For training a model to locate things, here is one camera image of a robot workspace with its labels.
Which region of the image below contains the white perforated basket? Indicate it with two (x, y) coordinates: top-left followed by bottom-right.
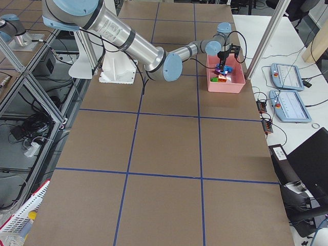
(1, 179), (50, 245)

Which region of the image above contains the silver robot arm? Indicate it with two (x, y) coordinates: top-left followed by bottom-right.
(42, 1), (240, 81)

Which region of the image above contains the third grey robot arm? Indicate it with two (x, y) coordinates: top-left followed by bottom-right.
(1, 14), (33, 52)

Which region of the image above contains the small blue toy block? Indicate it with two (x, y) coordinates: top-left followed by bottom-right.
(223, 65), (233, 74)

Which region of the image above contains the orange sloped toy block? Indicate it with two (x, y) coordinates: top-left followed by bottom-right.
(218, 74), (228, 83)

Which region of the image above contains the black laptop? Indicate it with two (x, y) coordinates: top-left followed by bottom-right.
(287, 127), (327, 197)

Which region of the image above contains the orange connector board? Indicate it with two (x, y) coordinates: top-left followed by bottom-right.
(261, 119), (273, 135)
(256, 100), (267, 114)

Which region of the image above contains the lower teach pendant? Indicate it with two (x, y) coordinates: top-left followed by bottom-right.
(269, 90), (312, 123)

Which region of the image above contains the white power strip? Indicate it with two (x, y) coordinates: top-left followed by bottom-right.
(24, 141), (40, 157)

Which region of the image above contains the black camera cable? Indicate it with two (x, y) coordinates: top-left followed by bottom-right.
(229, 30), (248, 64)

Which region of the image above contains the teach pendant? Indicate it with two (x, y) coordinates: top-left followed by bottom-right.
(270, 63), (304, 91)
(269, 90), (312, 123)

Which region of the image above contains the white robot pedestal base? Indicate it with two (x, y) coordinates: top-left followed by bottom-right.
(69, 30), (136, 84)

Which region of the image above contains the upper orange connector board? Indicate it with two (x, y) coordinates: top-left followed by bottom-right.
(256, 100), (267, 114)

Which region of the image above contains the lower orange connector board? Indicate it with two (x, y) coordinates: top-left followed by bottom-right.
(261, 119), (273, 135)

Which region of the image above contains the purple sloped toy block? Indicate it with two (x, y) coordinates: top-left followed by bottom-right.
(214, 68), (221, 75)

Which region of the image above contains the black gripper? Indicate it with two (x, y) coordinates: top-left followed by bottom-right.
(217, 44), (241, 73)

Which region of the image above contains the upper teach pendant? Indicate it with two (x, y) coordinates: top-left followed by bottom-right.
(270, 63), (304, 91)

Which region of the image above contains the aluminium frame post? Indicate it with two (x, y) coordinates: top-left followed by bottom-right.
(245, 0), (291, 80)

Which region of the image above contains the pink plastic box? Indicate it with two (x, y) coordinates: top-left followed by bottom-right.
(206, 54), (245, 93)

